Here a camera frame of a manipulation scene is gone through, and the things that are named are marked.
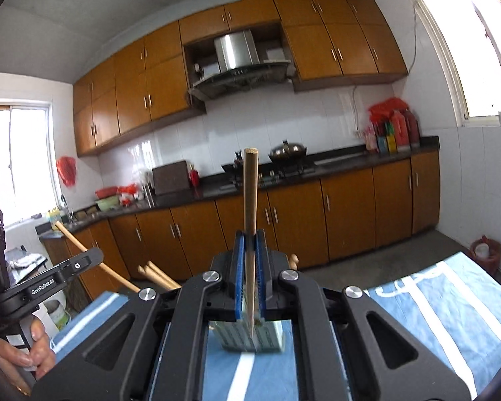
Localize metal faucet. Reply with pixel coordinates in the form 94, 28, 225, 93
59, 194, 74, 222

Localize brown wooden wall cabinets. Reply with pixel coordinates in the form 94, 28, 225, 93
72, 0, 409, 158

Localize steel range hood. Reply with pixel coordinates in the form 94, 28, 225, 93
187, 28, 297, 101

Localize red bucket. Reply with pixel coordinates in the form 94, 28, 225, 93
469, 236, 501, 277

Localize large red plastic bag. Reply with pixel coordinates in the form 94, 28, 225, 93
367, 97, 408, 124

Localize gas stove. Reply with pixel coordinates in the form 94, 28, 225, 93
220, 160, 318, 185

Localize brown wooden base cabinets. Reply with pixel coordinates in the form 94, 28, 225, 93
39, 150, 442, 301

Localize green perforated utensil holder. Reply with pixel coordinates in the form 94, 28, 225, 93
209, 318, 287, 354

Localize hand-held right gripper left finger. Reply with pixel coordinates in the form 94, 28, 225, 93
31, 231, 245, 401

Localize green basin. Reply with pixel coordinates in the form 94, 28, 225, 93
96, 196, 122, 213

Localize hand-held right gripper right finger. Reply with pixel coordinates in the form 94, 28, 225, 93
254, 229, 472, 401

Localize dark brown box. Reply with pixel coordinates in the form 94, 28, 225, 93
151, 160, 192, 196

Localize red oil jugs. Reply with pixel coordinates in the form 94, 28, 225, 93
390, 110, 421, 151

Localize blue white striped tablecloth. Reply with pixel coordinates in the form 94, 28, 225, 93
50, 251, 501, 401

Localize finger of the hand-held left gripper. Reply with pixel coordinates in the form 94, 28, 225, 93
0, 248, 105, 318

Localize large bright window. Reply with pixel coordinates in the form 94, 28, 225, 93
404, 0, 501, 128

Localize small window over sink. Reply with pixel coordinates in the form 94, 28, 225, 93
0, 100, 53, 229

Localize white crumpled cloth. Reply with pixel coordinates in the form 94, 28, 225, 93
7, 252, 47, 277

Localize red and white bag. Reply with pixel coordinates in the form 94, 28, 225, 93
118, 183, 145, 207

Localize colourful seasoning boxes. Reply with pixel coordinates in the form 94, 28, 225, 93
375, 123, 397, 154

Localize person's left hand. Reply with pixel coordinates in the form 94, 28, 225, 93
0, 318, 57, 394

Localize wok with lid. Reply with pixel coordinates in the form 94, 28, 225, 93
268, 141, 309, 164

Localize hanging red plastic bag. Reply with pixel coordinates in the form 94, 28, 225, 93
56, 156, 78, 188

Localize black kitchen countertop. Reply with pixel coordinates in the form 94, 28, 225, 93
35, 135, 440, 239

